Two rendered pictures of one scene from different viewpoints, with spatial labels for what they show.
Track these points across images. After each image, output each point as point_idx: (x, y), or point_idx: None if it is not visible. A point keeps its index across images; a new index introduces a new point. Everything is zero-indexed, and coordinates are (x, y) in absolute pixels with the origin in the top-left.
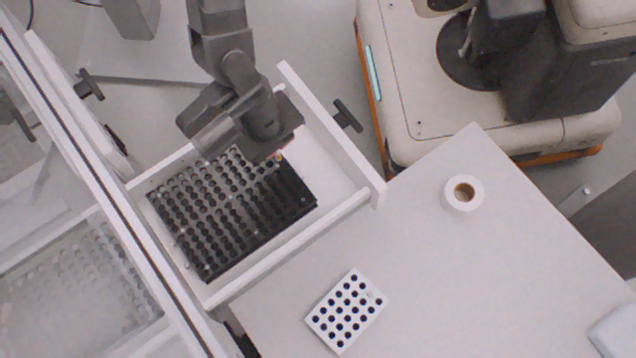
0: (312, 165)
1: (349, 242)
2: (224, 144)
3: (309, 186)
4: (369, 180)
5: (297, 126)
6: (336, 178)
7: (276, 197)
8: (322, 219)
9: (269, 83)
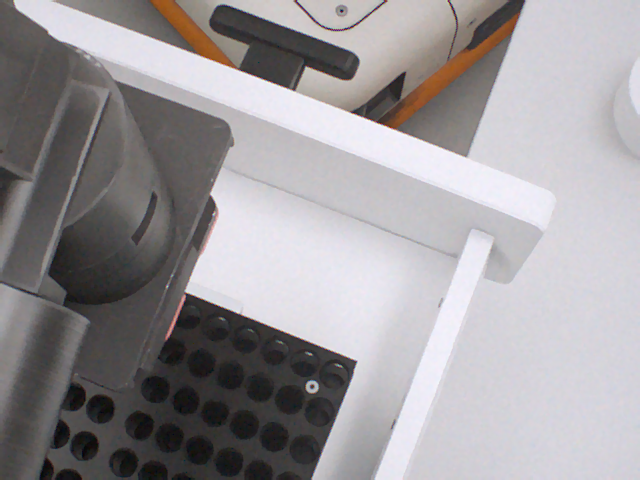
0: (242, 256)
1: (461, 413)
2: (48, 409)
3: (274, 326)
4: (489, 208)
5: (220, 166)
6: (339, 254)
7: (224, 430)
8: (408, 412)
9: (88, 56)
